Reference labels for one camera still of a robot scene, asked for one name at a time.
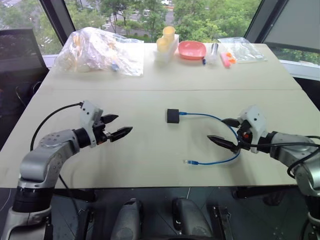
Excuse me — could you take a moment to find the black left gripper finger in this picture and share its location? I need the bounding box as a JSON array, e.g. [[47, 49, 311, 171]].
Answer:
[[103, 114, 120, 125], [108, 126, 134, 143]]

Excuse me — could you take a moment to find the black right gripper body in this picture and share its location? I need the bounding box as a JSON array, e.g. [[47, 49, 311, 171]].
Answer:
[[235, 119, 253, 151]]

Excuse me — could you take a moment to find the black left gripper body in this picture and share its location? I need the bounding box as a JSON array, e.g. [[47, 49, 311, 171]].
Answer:
[[92, 115, 112, 146]]

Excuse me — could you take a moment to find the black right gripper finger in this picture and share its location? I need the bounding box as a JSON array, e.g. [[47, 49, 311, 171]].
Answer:
[[221, 118, 241, 129], [206, 135, 241, 154]]

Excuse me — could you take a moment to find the small black adapter box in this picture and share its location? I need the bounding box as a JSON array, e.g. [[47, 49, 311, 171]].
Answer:
[[166, 108, 181, 124]]

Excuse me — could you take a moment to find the clear plastic bag of items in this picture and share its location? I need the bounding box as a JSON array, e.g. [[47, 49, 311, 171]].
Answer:
[[53, 27, 145, 77]]

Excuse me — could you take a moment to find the clear plastic tube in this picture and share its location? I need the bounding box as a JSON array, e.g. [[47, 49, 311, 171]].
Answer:
[[209, 42, 219, 60]]

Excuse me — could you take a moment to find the clear flat plastic bag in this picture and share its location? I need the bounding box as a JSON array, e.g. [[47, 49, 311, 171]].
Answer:
[[217, 36, 268, 63]]

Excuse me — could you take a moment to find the pink plastic plate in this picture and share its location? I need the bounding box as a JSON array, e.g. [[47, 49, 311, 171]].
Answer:
[[177, 41, 207, 61]]

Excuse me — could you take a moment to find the dark rounded robot leg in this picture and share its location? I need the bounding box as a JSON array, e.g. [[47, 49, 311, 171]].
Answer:
[[109, 197, 144, 240], [171, 197, 213, 240]]

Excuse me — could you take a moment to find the white rectangular tray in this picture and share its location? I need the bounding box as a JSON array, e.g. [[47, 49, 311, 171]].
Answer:
[[153, 33, 181, 63]]

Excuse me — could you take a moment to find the pale yellow plastic cup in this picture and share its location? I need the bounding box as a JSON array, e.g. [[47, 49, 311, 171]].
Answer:
[[162, 26, 177, 41], [156, 37, 173, 52]]

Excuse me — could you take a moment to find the black office chair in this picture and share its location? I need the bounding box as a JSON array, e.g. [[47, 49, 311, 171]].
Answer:
[[0, 27, 50, 121]]

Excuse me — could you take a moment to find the blue Ethernet cable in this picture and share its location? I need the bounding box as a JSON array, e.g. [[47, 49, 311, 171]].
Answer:
[[178, 110, 242, 166]]

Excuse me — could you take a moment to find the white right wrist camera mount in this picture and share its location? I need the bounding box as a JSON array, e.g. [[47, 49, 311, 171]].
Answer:
[[236, 104, 268, 154]]

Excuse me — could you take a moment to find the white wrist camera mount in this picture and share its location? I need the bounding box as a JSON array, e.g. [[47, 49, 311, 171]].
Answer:
[[236, 104, 268, 154], [79, 100, 104, 149]]

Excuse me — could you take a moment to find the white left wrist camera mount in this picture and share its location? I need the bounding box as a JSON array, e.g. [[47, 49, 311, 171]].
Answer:
[[79, 100, 104, 149]]

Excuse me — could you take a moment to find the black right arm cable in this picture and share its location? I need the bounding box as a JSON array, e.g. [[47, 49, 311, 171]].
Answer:
[[240, 135, 320, 180]]

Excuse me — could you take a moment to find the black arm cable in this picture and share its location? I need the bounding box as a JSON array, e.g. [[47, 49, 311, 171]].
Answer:
[[29, 101, 84, 152], [240, 135, 320, 180]]

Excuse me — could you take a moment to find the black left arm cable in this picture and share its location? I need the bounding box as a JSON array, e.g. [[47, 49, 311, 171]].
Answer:
[[29, 101, 84, 152]]

